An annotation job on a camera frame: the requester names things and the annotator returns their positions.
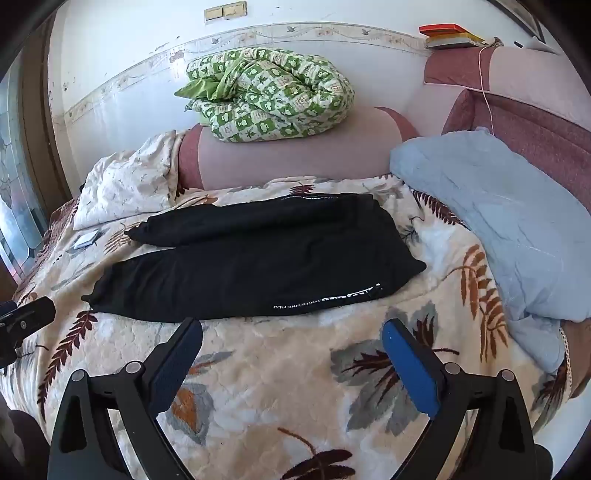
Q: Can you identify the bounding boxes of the stained glass window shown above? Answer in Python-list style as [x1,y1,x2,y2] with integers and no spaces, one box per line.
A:
[0,74,49,282]

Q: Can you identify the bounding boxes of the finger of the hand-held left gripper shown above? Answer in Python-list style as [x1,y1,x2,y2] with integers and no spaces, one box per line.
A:
[0,296,56,370]

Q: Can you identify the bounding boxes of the white cable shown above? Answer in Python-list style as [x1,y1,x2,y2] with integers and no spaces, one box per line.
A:
[477,43,498,138]

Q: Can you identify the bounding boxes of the red orange book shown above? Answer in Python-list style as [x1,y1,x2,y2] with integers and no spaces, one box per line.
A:
[419,23,468,36]

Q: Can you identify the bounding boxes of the stack of coloured books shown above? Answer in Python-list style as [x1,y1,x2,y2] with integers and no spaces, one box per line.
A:
[425,34,486,50]

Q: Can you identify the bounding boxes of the pink padded bed headboard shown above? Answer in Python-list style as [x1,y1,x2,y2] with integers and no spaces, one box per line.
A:
[178,46,591,217]

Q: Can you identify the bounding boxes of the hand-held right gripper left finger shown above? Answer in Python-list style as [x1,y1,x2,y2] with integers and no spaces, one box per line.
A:
[47,316,204,480]

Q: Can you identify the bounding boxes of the light blue blanket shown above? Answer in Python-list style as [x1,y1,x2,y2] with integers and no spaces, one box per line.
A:
[389,128,591,374]

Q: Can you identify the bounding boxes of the green checkered quilt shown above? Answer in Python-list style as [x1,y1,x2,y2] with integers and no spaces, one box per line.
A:
[174,46,355,144]

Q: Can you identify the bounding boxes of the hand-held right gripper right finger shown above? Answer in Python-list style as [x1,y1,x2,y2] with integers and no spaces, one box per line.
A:
[382,318,539,480]

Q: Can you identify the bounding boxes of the black pants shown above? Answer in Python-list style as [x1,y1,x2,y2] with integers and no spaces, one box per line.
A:
[81,193,428,322]

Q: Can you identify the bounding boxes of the leaf print fleece blanket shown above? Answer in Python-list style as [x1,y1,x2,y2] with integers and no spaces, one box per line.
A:
[0,178,573,480]

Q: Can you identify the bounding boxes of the small flat grey phone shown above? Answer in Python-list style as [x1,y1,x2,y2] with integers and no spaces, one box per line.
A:
[69,229,100,253]

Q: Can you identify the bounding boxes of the white floral pillow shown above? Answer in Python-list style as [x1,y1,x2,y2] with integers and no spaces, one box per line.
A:
[73,130,185,230]

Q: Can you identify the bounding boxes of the brown wooden door frame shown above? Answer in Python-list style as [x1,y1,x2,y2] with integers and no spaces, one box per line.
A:
[16,18,72,217]

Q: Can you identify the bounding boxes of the dark picture frame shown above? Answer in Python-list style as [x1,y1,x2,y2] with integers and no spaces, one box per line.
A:
[488,0,548,43]

